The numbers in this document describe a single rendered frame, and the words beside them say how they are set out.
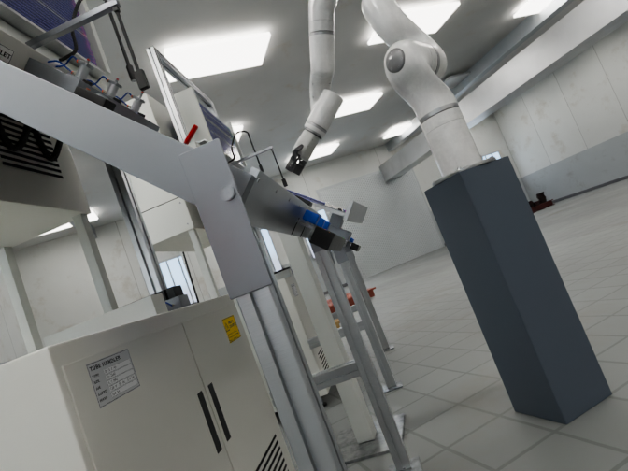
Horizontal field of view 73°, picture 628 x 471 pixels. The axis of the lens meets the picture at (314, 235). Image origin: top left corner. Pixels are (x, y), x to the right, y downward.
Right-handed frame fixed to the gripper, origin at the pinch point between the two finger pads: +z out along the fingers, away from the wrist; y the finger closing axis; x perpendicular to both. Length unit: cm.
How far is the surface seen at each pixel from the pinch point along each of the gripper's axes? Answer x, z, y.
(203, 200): 31, 6, 112
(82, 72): -29, 3, 74
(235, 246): 36, 8, 111
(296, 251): 19.7, 23.5, 14.3
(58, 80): -29, 6, 79
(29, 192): -36, 36, 67
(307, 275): 27.1, 28.3, 14.3
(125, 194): -28, 30, 43
